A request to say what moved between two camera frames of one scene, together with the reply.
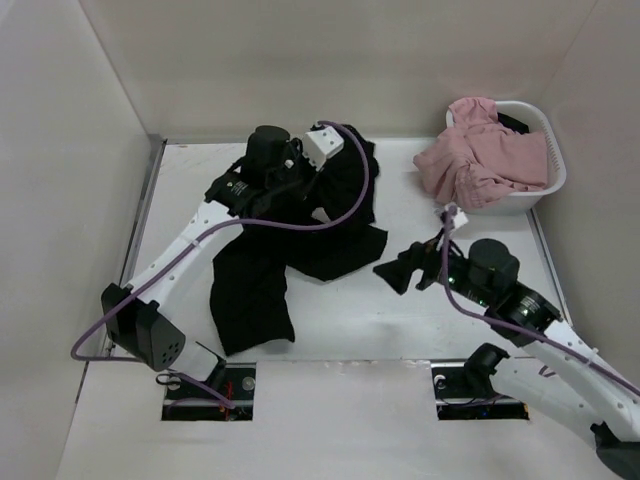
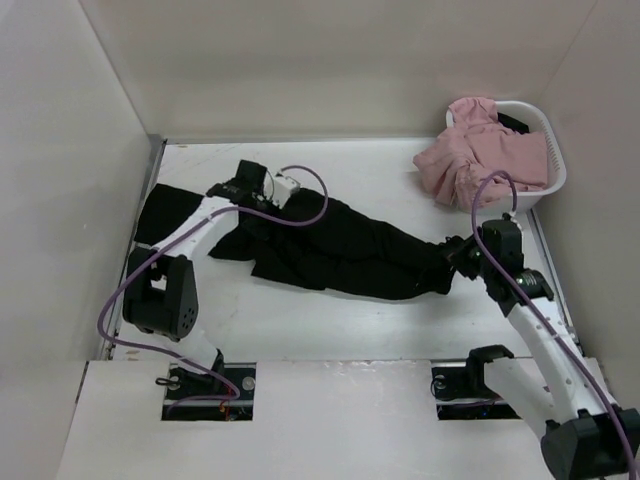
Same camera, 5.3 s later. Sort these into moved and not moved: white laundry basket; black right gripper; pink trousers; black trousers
Moved: black trousers; black right gripper
Not moved: white laundry basket; pink trousers
